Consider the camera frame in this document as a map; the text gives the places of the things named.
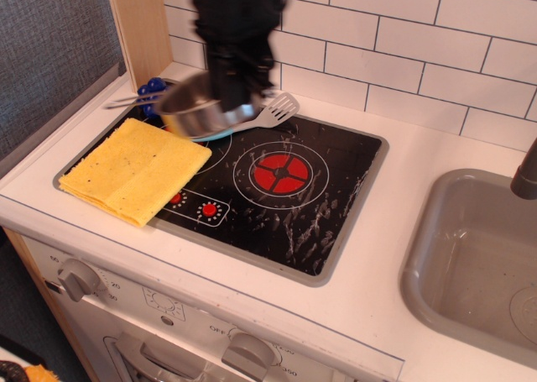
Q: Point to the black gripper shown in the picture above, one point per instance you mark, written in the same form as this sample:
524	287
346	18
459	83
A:
238	29

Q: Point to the silver steel pot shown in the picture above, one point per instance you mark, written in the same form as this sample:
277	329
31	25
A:
188	109

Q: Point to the yellow folded cloth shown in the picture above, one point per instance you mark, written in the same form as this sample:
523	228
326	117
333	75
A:
135	172

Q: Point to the orange cloth at corner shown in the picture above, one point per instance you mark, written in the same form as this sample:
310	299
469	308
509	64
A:
38	373

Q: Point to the blue plastic grapes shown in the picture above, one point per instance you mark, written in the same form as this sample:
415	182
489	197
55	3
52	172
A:
148	93

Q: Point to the black toy stovetop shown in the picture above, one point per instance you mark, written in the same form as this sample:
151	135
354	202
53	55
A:
283	199

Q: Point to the grey timer knob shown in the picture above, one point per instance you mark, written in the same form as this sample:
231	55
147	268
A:
78	279

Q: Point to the grey oven knob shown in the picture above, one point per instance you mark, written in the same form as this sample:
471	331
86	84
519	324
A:
249	355

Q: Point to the grey sink basin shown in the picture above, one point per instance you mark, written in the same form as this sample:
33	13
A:
471	268

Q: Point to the grey faucet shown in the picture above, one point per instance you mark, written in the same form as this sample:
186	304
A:
524	182

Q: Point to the grey spatula with blue handle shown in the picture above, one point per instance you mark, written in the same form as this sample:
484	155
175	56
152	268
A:
280	109

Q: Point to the wooden side post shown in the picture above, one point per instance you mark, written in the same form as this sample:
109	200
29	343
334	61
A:
144	38

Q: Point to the grey oven door handle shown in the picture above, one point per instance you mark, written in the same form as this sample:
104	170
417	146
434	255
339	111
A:
158	360

